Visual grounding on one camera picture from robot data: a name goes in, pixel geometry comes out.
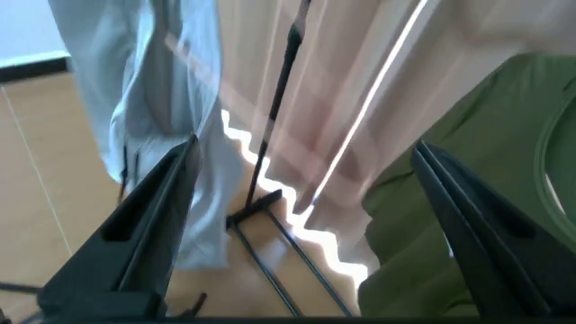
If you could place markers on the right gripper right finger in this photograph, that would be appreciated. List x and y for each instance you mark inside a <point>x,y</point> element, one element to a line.
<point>508,261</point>

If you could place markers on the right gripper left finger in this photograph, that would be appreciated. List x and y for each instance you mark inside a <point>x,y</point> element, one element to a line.
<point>90,279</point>

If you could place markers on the green long-sleeved shirt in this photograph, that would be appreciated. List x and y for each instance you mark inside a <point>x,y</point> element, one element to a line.
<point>472,157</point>

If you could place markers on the pale grey garment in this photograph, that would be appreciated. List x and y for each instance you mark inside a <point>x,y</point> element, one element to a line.
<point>135,67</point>

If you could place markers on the black clothes rack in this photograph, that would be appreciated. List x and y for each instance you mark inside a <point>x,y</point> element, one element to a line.
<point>281,90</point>

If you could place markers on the beige curtain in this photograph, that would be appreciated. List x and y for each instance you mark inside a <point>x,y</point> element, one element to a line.
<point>450,67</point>

